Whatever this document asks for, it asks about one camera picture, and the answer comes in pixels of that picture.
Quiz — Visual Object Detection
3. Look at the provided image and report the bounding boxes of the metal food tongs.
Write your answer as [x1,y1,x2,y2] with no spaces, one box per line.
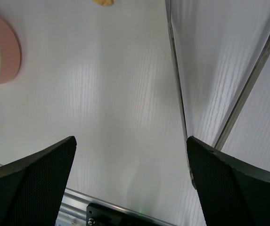
[164,0,270,190]

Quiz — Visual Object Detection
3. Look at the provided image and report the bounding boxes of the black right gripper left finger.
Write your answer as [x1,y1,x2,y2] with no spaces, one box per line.
[0,136,76,226]

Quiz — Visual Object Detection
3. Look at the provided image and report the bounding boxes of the fish-shaped woven bamboo tray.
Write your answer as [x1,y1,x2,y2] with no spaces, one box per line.
[93,0,114,6]

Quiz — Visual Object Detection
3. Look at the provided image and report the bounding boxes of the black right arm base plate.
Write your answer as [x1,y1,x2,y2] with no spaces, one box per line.
[86,202,171,226]

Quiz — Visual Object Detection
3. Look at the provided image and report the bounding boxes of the aluminium front mounting rail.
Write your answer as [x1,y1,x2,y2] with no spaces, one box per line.
[0,158,180,226]

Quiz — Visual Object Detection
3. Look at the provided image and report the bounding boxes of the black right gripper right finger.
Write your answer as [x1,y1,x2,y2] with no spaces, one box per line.
[187,137,270,226]

